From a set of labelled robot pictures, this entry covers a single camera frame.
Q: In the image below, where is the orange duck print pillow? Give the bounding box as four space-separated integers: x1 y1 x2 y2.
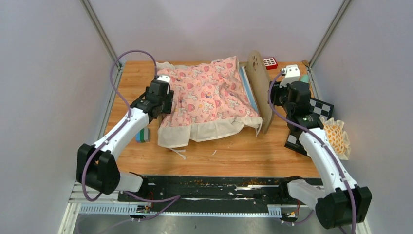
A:
320 117 351 160

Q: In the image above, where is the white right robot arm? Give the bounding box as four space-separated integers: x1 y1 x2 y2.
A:
267 80 372 234

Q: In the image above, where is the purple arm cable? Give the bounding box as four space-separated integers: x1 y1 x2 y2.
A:
267 71 357 234
80 49 181 223

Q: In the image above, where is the pink unicorn drawstring bag blanket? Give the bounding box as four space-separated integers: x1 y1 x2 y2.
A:
157 56 263 151

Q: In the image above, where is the mint green massager wand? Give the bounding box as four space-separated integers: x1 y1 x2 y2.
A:
300 74 309 83

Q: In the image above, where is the red white grid block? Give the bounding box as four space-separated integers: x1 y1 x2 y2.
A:
263 57 278 70

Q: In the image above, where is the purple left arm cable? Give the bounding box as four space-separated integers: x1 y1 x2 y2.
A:
80 49 181 223

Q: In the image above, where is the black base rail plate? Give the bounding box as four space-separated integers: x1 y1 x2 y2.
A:
116 175 323 215

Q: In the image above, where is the black and silver chessboard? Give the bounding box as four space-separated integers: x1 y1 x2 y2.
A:
284 97 334 156

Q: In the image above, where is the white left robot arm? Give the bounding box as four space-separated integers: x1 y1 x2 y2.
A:
76 75 174 201

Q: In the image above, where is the wooden striped pet bed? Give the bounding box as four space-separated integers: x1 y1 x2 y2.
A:
239 50 274 134

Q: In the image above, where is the blue green grey block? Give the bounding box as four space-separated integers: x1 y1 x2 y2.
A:
135 127 151 143

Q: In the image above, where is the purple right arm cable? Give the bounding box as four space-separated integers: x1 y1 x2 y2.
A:
267 71 357 234

